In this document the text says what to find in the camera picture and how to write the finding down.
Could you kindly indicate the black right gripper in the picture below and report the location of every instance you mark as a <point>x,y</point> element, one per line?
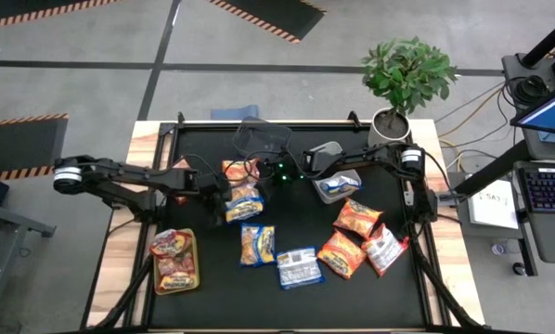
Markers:
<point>284,170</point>

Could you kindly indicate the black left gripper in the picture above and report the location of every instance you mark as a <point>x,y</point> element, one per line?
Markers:
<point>210,183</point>

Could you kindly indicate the blue Maruchan noodle pack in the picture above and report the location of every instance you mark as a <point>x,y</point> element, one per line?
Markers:
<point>300,268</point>
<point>257,245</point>
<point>246,206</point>
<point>340,184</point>

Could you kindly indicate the orange Maruchan noodle pack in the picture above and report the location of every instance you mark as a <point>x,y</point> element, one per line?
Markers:
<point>341,255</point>
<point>235,170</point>
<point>357,218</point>

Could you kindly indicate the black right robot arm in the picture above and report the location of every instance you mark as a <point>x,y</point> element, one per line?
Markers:
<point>375,153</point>

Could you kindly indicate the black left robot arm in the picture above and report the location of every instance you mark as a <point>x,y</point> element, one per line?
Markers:
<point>133,175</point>

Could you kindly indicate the dark grey translucent bin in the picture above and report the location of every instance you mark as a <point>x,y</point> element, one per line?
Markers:
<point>259,137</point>

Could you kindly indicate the white plastic bin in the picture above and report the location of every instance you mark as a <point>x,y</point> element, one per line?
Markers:
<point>328,198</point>

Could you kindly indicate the black table mat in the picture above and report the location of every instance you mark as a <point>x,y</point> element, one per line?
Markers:
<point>222,297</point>

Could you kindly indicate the black clamp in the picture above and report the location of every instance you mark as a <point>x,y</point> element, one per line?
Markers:
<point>181,119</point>
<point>353,119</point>

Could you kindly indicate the yellow-green plastic bin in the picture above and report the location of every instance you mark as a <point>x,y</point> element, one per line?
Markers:
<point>177,292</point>

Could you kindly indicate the white plant pot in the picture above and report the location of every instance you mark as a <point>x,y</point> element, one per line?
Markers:
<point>377,134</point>

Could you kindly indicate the red clamp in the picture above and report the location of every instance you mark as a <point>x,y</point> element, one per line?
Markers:
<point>408,242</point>

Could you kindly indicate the green leafy plant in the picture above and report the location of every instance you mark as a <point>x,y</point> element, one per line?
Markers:
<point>405,74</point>

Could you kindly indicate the black hazard-striped floor mat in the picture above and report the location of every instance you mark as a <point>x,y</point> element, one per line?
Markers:
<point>8,9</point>
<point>17,144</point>
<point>277,16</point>

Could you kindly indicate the black stand leg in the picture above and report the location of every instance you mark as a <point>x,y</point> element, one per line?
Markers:
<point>491,169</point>

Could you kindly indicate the grey metal desk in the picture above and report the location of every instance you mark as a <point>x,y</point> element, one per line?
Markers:
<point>13,222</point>

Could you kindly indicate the white paper sheet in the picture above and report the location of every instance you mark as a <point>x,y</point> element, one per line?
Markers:
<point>493,204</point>

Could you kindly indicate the clear water bottle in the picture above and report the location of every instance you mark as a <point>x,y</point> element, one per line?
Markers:
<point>504,248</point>

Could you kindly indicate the grey stand base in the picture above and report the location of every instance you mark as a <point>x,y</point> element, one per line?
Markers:
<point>514,65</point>

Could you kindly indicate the black caster wheel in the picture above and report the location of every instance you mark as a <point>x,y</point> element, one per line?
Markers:
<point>519,268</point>

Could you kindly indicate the black backlit keyboard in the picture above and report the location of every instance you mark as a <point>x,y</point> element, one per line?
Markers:
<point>553,188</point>

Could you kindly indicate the computer monitor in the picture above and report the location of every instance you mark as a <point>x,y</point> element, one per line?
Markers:
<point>549,116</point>

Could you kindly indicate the black stand pole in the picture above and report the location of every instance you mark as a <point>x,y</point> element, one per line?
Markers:
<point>549,42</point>

